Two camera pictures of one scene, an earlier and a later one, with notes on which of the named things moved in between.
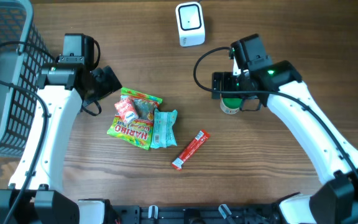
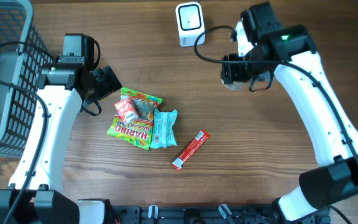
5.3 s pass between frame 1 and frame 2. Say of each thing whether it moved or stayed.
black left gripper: stayed
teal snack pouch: stayed
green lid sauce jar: moved
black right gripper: moved
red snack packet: stayed
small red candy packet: stayed
